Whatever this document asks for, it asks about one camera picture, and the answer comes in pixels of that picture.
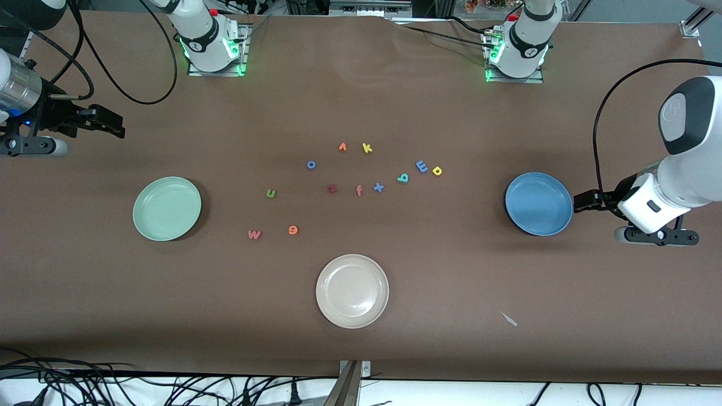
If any blue plate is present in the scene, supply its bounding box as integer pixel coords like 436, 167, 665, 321
505, 172, 574, 237

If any light green plate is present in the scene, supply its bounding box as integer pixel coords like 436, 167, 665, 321
133, 176, 202, 242

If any orange decorative object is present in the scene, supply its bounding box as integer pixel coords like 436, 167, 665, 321
464, 0, 509, 14

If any beige plate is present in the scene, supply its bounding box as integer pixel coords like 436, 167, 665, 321
316, 254, 390, 329

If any grey metal box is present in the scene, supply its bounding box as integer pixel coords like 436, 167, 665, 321
328, 0, 413, 17

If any long looping black arm cable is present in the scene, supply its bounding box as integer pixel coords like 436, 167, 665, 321
68, 0, 179, 106

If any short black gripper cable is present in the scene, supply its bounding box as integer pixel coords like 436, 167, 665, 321
21, 28, 95, 102

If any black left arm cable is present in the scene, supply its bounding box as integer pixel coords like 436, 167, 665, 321
591, 58, 707, 197

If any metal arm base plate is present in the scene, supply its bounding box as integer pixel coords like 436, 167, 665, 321
187, 23, 250, 77
484, 31, 544, 85

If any aluminium frame profile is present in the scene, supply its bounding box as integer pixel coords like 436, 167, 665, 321
679, 0, 722, 39

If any black cable on table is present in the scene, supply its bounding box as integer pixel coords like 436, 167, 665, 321
392, 16, 500, 47

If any metal table bracket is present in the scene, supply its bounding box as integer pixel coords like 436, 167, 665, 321
324, 360, 372, 406

